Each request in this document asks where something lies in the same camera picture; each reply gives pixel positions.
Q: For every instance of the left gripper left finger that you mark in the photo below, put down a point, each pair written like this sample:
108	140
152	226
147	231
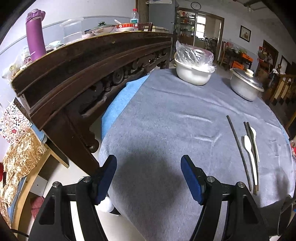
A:
102	179

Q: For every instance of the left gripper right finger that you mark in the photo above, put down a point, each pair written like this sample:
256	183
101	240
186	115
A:
195	179

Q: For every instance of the dark metal chopstick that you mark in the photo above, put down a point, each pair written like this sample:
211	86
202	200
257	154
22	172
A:
241	152

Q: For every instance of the grey table cloth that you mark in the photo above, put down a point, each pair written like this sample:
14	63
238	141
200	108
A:
168	118

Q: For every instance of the white plastic spoon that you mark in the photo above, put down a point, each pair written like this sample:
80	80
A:
247	145
253	131

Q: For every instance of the blue under cloth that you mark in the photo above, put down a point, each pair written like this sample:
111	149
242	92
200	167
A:
119	104

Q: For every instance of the dark carved wooden table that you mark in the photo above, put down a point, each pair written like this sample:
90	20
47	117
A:
68	89

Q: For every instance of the aluminium pot with lid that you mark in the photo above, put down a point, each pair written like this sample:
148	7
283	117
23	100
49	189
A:
244	84

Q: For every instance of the white bowl with plastic bag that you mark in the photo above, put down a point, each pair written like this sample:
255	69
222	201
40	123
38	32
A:
193	64

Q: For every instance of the purple thermos bottle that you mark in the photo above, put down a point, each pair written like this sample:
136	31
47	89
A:
34	33

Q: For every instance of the clear plastic water bottle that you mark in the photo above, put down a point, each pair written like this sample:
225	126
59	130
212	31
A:
135	19

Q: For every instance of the grey refrigerator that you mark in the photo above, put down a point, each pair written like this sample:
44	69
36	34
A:
163	13

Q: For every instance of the framed wall picture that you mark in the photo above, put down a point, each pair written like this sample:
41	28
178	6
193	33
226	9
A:
245	33

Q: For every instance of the round wall clock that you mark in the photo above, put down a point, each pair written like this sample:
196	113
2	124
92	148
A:
196	6

